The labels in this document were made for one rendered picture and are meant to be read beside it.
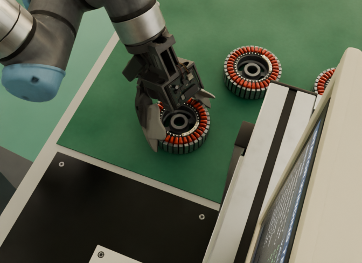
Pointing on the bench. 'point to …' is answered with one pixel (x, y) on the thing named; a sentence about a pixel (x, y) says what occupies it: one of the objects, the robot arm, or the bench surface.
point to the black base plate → (105, 219)
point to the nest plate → (109, 256)
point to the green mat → (214, 76)
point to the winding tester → (329, 175)
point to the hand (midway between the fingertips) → (181, 126)
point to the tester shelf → (262, 167)
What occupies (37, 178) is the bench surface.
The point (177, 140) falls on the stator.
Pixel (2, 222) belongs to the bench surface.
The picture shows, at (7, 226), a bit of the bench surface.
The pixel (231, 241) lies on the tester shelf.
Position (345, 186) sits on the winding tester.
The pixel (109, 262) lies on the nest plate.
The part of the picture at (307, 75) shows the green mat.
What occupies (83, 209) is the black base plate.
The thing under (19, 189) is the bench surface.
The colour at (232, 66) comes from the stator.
